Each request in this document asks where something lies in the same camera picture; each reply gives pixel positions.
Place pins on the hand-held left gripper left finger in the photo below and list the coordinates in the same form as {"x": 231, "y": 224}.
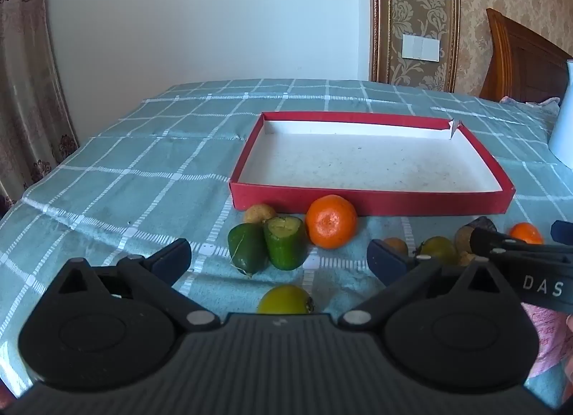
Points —
{"x": 172, "y": 259}

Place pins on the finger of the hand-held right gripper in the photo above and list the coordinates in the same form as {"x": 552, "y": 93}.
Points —
{"x": 563, "y": 232}
{"x": 492, "y": 242}

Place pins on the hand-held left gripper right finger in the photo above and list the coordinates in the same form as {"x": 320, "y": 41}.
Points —
{"x": 384, "y": 262}

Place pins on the small orange tangerine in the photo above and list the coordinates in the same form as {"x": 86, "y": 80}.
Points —
{"x": 526, "y": 232}

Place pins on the green tangerine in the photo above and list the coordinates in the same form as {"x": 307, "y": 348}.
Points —
{"x": 286, "y": 301}
{"x": 438, "y": 248}

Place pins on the large orange tangerine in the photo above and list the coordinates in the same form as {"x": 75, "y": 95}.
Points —
{"x": 331, "y": 224}

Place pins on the pointed green cucumber end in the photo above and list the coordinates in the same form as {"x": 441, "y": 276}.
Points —
{"x": 246, "y": 247}

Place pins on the cut green cucumber piece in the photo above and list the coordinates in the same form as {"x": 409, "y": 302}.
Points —
{"x": 285, "y": 244}

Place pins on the red cardboard box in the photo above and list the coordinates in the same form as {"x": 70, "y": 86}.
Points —
{"x": 358, "y": 164}

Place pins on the pink patterned cloth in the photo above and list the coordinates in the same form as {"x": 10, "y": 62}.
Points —
{"x": 548, "y": 334}

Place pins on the teal checked cloth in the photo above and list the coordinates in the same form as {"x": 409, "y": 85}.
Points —
{"x": 134, "y": 173}

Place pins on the white electric kettle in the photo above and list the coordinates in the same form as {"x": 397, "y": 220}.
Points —
{"x": 563, "y": 115}

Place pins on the wooden headboard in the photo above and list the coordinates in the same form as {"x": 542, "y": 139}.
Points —
{"x": 519, "y": 61}

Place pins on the patterned curtain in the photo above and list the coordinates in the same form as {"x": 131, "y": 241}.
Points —
{"x": 27, "y": 83}

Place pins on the white wall switch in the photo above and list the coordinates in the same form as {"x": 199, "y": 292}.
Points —
{"x": 421, "y": 46}

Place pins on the gold wall moulding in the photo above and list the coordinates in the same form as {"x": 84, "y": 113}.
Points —
{"x": 382, "y": 16}

